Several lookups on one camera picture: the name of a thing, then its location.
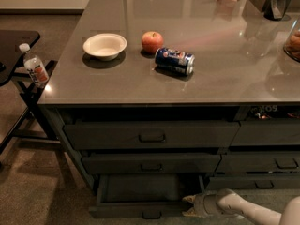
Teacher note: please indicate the snack bags in drawer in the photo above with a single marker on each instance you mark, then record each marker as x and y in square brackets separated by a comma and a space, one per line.
[274, 112]

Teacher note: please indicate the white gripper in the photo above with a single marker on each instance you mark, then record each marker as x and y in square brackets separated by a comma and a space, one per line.
[203, 205]

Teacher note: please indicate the glass jar with pastries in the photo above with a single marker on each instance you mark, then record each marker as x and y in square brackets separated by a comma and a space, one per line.
[292, 43]

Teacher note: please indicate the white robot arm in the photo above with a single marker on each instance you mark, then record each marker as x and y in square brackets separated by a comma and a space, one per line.
[227, 203]

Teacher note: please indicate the white paper bowl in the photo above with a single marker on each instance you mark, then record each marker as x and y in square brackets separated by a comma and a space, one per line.
[105, 47]

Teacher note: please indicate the blue soda can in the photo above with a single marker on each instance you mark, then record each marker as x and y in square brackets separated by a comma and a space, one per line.
[175, 61]

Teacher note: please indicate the dark side table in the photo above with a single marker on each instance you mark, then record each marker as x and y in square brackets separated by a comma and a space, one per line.
[11, 60]

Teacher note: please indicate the grey cabinet island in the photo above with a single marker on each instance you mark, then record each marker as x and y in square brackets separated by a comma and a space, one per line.
[239, 63]

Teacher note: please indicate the dark metal container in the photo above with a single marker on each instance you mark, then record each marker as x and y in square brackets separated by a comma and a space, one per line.
[275, 9]

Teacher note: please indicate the clear water bottle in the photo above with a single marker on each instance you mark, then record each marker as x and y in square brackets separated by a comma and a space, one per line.
[34, 66]

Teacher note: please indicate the red apple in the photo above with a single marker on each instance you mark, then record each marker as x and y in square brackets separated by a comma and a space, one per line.
[151, 41]

